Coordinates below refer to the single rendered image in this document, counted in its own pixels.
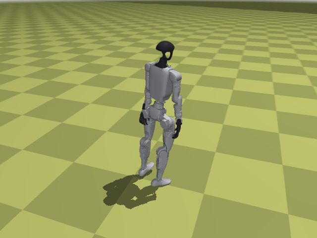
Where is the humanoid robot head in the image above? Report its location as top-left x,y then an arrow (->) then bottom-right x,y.
154,41 -> 174,68

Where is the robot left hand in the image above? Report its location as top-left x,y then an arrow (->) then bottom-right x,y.
139,103 -> 150,125

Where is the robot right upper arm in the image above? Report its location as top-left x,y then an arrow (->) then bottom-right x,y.
169,70 -> 182,103

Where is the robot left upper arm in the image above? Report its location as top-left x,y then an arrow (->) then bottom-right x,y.
145,62 -> 154,90

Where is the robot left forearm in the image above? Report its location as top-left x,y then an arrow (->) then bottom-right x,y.
144,88 -> 152,108

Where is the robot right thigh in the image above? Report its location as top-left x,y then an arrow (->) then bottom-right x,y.
156,114 -> 175,157

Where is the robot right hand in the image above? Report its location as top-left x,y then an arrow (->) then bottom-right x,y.
172,119 -> 182,139

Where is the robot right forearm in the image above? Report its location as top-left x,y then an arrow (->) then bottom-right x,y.
173,96 -> 182,123

